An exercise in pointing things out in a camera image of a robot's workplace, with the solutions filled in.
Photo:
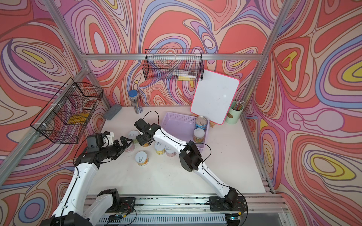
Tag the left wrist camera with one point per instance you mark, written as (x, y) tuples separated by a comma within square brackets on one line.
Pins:
[(101, 140)]

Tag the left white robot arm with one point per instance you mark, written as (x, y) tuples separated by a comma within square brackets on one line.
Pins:
[(101, 148)]

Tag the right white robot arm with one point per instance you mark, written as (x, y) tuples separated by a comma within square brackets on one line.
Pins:
[(191, 160)]

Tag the wooden board stand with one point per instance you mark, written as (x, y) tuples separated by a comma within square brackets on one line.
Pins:
[(212, 124)]

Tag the black wire basket back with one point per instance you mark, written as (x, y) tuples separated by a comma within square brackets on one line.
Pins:
[(160, 63)]

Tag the small can white plastic lid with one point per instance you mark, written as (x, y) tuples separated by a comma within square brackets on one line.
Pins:
[(198, 135)]

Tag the white board pink frame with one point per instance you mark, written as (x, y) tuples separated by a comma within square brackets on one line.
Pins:
[(214, 95)]

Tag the clear tube blue cap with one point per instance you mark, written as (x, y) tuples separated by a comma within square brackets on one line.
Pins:
[(135, 101)]

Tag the small can yellow label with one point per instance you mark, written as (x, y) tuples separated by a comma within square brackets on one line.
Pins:
[(159, 148)]

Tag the black wire basket left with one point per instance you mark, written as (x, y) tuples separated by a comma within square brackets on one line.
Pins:
[(71, 99)]

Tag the small can pink label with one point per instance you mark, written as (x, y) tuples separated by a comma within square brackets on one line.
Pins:
[(170, 152)]

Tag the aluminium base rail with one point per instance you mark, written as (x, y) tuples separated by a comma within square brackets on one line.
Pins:
[(265, 209)]

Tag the small can green label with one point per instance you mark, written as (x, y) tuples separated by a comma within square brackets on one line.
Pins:
[(132, 135)]

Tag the blue Progresso soup can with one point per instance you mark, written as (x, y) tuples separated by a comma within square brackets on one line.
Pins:
[(201, 123)]

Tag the green pen cup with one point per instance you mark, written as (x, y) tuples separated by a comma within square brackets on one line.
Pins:
[(234, 112)]

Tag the yellow item in left basket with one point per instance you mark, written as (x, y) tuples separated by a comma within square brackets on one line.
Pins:
[(79, 119)]

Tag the grey eraser block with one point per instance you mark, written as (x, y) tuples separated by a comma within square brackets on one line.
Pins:
[(109, 115)]

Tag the markers in back basket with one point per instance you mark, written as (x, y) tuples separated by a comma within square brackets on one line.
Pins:
[(183, 75)]

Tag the black wire basket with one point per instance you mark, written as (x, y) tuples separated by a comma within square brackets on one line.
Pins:
[(71, 99), (160, 63)]

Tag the small can orange label front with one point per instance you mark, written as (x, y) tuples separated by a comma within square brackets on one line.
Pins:
[(141, 158)]

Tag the small can pink left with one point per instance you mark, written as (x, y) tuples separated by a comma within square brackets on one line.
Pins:
[(130, 148)]

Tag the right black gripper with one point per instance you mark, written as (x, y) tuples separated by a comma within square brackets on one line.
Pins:
[(141, 140)]

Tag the purple plastic basket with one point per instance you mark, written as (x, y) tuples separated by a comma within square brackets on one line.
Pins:
[(181, 126)]

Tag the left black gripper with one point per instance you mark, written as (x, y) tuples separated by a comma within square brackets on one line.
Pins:
[(119, 149)]

